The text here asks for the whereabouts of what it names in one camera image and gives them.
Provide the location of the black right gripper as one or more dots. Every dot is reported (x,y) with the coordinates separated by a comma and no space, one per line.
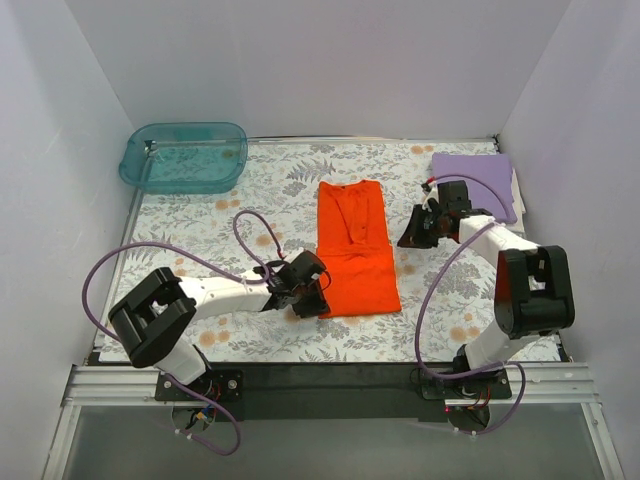
(427,226)

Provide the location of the white folded t-shirt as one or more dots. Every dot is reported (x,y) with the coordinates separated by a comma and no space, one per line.
(518,206)

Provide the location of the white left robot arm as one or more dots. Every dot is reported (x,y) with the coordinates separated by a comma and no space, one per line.
(151,319)

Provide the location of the orange t-shirt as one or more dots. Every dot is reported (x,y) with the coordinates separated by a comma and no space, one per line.
(353,242)

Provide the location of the aluminium table frame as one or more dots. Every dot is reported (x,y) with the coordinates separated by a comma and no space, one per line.
(120,423)

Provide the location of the purple folded t-shirt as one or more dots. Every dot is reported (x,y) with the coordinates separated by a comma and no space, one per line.
(488,179)

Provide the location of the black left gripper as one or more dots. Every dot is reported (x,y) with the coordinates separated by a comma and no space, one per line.
(304,293)

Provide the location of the teal plastic bin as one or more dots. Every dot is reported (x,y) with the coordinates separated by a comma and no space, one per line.
(185,158)

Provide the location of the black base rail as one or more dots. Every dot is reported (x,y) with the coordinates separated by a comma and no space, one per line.
(303,391)

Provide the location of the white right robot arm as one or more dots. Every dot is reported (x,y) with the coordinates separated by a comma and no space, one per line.
(533,295)

